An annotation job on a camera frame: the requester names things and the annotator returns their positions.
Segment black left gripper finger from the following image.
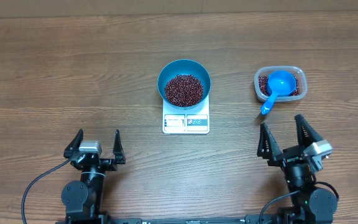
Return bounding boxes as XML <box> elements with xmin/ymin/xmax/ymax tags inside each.
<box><xmin>112</xmin><ymin>129</ymin><xmax>126</xmax><ymax>162</ymax></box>
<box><xmin>63</xmin><ymin>129</ymin><xmax>83</xmax><ymax>154</ymax></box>

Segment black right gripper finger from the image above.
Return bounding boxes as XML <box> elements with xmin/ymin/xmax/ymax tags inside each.
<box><xmin>295</xmin><ymin>114</ymin><xmax>324</xmax><ymax>148</ymax></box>
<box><xmin>257</xmin><ymin>123</ymin><xmax>282</xmax><ymax>161</ymax></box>

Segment blue plastic measuring scoop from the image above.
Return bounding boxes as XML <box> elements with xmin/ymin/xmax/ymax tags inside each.
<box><xmin>260</xmin><ymin>70</ymin><xmax>296</xmax><ymax>115</ymax></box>

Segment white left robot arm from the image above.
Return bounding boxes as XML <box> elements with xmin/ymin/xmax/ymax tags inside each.
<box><xmin>61</xmin><ymin>130</ymin><xmax>126</xmax><ymax>223</ymax></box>

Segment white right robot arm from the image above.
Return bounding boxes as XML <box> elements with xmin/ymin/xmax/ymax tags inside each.
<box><xmin>256</xmin><ymin>114</ymin><xmax>339</xmax><ymax>223</ymax></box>

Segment white digital kitchen scale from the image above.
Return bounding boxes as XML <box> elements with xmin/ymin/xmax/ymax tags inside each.
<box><xmin>162</xmin><ymin>96</ymin><xmax>210</xmax><ymax>134</ymax></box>

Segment red beans in bowl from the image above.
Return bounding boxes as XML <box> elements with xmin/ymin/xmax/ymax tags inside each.
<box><xmin>164</xmin><ymin>75</ymin><xmax>204</xmax><ymax>107</ymax></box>

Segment teal blue bowl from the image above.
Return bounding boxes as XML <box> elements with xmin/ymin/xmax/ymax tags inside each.
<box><xmin>157</xmin><ymin>59</ymin><xmax>212</xmax><ymax>110</ymax></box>

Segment clear plastic food container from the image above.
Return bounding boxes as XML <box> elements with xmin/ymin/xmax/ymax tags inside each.
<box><xmin>254</xmin><ymin>65</ymin><xmax>308</xmax><ymax>102</ymax></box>

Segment red adzuki beans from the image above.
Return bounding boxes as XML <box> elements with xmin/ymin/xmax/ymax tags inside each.
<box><xmin>258</xmin><ymin>76</ymin><xmax>300</xmax><ymax>96</ymax></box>

